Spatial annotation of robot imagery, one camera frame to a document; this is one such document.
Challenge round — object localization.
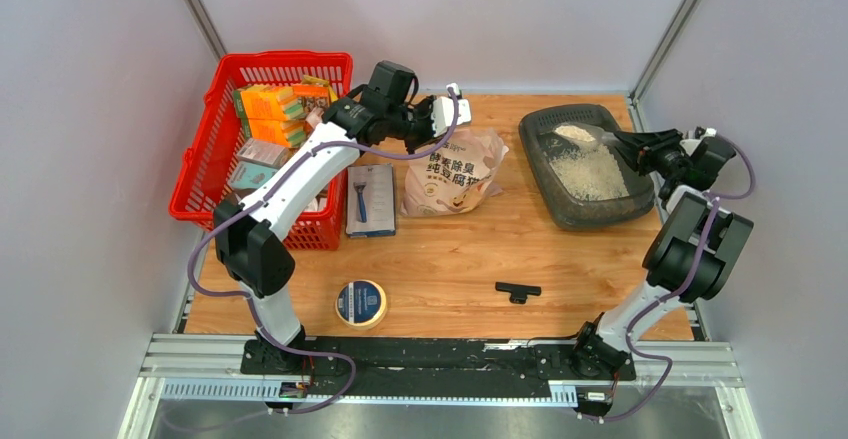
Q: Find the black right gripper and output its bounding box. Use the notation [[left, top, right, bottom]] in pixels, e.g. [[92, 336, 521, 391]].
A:
[[614, 128, 690, 179]]

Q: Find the pink cat litter bag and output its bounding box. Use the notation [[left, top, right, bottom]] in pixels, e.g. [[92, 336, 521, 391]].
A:
[[400, 129, 509, 217]]

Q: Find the clear plastic scoop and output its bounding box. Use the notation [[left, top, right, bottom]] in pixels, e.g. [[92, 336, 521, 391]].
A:
[[552, 123, 619, 147]]

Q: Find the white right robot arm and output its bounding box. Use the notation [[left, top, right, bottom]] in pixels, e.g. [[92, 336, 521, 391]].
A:
[[569, 127, 754, 378]]

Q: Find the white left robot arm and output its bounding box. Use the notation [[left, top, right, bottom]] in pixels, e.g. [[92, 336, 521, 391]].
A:
[[210, 61, 461, 374]]

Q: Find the dark grey litter box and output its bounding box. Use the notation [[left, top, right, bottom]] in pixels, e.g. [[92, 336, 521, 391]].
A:
[[518, 104, 655, 231]]

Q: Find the grey pink box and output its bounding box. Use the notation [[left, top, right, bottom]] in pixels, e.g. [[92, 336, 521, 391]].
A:
[[236, 138, 291, 169]]

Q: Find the teal box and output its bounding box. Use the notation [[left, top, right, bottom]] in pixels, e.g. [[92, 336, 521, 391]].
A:
[[227, 161, 278, 193]]

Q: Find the razor blister pack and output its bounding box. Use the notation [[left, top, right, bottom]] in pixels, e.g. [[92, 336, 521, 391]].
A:
[[345, 163, 397, 238]]

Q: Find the yellow orange snack pack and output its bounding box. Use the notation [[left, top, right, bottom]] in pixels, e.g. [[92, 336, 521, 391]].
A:
[[292, 75, 338, 114]]

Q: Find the orange green sponge pack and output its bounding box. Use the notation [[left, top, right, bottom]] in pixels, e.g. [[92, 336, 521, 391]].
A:
[[235, 84, 305, 121]]

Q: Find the tape roll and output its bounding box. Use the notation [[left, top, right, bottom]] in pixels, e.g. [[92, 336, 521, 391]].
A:
[[335, 280, 388, 330]]

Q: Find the red plastic basket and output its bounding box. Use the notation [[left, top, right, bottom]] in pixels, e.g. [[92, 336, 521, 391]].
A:
[[169, 50, 354, 231]]

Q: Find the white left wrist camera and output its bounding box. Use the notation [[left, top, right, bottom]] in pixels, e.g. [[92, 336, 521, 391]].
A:
[[430, 83, 472, 138]]

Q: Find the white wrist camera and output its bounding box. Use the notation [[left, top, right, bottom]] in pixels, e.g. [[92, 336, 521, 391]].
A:
[[680, 126, 717, 156], [430, 83, 472, 138]]

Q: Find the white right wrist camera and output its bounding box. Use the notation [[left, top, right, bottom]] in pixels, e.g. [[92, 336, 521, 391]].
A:
[[680, 126, 717, 156]]

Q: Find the black T-shaped bracket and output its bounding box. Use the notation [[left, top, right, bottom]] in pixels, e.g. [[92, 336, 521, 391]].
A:
[[494, 282, 542, 305]]

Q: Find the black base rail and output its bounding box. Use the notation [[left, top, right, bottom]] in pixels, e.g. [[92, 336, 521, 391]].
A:
[[240, 336, 636, 399]]

